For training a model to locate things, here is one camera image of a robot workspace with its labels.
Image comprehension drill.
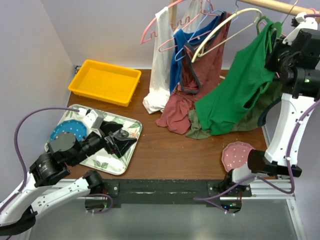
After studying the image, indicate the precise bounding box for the rust red tank top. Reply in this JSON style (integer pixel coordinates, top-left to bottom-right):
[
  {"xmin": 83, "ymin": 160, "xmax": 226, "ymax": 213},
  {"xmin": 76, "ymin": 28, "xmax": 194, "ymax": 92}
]
[{"xmin": 155, "ymin": 23, "xmax": 230, "ymax": 135}]

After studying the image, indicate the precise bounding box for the blue tank top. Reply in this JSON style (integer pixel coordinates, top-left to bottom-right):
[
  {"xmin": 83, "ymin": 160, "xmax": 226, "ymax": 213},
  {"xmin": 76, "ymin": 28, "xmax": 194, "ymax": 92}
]
[{"xmin": 169, "ymin": 12, "xmax": 227, "ymax": 93}]

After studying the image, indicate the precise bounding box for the white tank top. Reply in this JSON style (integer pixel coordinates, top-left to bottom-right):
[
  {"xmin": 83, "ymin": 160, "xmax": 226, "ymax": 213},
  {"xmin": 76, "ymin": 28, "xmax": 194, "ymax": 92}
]
[{"xmin": 142, "ymin": 9, "xmax": 200, "ymax": 114}]

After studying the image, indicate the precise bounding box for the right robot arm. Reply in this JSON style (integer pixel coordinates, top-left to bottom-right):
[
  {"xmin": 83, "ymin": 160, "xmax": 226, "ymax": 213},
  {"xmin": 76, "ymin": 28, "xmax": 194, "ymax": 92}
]
[{"xmin": 215, "ymin": 28, "xmax": 320, "ymax": 197}]

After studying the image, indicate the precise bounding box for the wooden clothes rail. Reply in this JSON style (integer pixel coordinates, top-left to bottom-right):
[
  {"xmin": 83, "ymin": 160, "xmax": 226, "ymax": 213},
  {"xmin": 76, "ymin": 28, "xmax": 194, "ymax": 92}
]
[{"xmin": 239, "ymin": 0, "xmax": 320, "ymax": 16}]

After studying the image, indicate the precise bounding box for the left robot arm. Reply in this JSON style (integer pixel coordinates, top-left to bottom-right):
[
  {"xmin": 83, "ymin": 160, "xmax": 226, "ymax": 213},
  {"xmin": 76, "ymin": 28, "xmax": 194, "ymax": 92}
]
[{"xmin": 0, "ymin": 121, "xmax": 137, "ymax": 237}]

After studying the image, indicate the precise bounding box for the olive green tank top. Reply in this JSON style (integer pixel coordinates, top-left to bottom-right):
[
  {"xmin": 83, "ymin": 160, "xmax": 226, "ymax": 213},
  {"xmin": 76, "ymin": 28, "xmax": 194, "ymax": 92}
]
[{"xmin": 186, "ymin": 81, "xmax": 282, "ymax": 140}]

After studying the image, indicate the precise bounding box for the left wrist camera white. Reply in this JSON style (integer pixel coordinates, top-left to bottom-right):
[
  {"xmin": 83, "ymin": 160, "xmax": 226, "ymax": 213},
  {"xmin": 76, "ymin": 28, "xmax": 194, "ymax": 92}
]
[{"xmin": 78, "ymin": 107, "xmax": 104, "ymax": 137}]

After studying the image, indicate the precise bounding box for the small pink wire hanger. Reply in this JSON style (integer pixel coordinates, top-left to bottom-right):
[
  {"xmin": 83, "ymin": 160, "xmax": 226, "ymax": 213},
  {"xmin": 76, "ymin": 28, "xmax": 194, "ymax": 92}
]
[{"xmin": 154, "ymin": 21, "xmax": 216, "ymax": 53}]

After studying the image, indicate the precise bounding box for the green plastic hanger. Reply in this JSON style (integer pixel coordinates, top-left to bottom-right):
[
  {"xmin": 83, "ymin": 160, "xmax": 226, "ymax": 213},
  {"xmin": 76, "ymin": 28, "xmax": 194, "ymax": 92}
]
[{"xmin": 256, "ymin": 0, "xmax": 300, "ymax": 96}]

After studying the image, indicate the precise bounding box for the blue dotted plate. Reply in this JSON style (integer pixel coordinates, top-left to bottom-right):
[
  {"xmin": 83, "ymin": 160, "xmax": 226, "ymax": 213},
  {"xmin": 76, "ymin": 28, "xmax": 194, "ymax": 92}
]
[{"xmin": 49, "ymin": 119, "xmax": 88, "ymax": 141}]

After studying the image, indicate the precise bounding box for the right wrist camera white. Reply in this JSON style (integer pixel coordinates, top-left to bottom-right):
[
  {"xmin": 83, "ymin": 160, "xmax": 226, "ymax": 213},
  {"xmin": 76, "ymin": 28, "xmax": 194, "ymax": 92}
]
[{"xmin": 282, "ymin": 12, "xmax": 320, "ymax": 46}]

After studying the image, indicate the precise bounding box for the grey ceramic mug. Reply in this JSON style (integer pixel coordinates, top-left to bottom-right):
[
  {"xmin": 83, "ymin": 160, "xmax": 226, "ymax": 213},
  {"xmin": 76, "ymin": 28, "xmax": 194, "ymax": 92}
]
[{"xmin": 116, "ymin": 129, "xmax": 130, "ymax": 139}]

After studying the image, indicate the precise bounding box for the cream wooden hanger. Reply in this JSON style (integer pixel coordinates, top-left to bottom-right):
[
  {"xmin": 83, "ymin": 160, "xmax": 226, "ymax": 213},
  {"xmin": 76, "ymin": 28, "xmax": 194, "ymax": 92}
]
[{"xmin": 191, "ymin": 7, "xmax": 263, "ymax": 63}]

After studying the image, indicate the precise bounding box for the large pink hanger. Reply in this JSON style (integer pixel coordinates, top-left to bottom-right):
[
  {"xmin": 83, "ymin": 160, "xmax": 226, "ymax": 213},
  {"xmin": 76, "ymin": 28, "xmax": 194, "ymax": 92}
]
[{"xmin": 139, "ymin": 0, "xmax": 214, "ymax": 45}]

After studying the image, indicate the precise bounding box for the yellow plastic bin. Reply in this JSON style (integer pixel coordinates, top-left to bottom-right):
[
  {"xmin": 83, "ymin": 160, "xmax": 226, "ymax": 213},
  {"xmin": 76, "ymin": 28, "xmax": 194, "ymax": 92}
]
[{"xmin": 68, "ymin": 59, "xmax": 142, "ymax": 107}]

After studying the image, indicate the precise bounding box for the pink hanger right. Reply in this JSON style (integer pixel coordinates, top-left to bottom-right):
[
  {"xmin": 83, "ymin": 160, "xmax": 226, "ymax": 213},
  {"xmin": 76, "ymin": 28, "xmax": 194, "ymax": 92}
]
[{"xmin": 258, "ymin": 8, "xmax": 320, "ymax": 37}]

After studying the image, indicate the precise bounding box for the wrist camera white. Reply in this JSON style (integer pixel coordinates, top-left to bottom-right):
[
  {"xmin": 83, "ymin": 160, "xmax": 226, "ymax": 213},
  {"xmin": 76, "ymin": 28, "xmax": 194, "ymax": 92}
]
[
  {"xmin": 78, "ymin": 107, "xmax": 104, "ymax": 137},
  {"xmin": 282, "ymin": 12, "xmax": 320, "ymax": 46}
]

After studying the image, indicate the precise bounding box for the light blue wire hanger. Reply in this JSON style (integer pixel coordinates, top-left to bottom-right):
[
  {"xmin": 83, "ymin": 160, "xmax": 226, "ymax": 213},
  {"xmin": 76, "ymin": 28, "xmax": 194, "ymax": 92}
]
[{"xmin": 173, "ymin": 10, "xmax": 226, "ymax": 62}]

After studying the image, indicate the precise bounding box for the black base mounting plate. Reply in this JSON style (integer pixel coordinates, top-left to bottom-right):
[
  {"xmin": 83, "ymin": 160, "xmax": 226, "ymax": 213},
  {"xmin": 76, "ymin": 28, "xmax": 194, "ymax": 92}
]
[{"xmin": 84, "ymin": 178, "xmax": 251, "ymax": 210}]

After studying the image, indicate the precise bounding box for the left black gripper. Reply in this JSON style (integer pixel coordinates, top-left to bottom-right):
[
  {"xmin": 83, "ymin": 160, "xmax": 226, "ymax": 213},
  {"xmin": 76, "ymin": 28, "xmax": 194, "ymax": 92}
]
[{"xmin": 69, "ymin": 120, "xmax": 138, "ymax": 166}]

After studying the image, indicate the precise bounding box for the pink dotted plate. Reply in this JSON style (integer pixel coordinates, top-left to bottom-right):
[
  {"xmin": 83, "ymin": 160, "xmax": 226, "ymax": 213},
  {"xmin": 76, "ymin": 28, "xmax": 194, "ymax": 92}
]
[{"xmin": 221, "ymin": 141, "xmax": 255, "ymax": 172}]

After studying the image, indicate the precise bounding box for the bright green tank top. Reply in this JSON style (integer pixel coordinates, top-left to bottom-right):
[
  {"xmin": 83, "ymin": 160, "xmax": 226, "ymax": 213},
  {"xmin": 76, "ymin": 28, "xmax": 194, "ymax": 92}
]
[{"xmin": 195, "ymin": 23, "xmax": 277, "ymax": 136}]

